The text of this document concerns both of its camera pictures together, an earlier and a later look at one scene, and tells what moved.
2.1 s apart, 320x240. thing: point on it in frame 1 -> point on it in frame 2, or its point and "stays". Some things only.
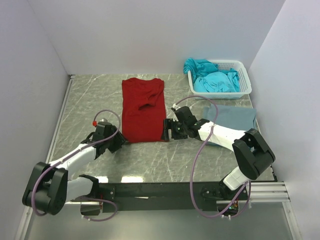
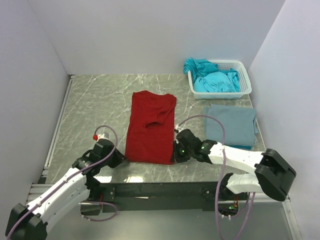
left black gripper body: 114,142 -> 115,160
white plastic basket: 245,86 stays
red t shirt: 143,109 -> 151,131
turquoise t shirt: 207,78 stays
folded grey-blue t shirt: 239,118 stays
